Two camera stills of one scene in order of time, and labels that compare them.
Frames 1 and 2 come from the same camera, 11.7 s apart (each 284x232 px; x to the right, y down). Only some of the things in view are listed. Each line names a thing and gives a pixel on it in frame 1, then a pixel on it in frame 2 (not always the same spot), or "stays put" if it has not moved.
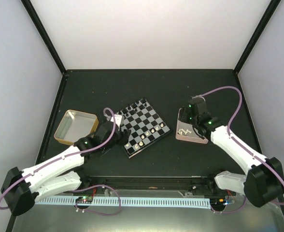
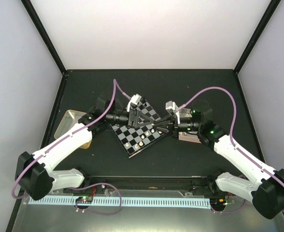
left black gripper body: [123, 140] to [131, 120]
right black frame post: [257, 33] stays put
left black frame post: [37, 21] stays put
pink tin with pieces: [186, 131] stays put
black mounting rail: [197, 184] stays put
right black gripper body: [184, 118] to [195, 127]
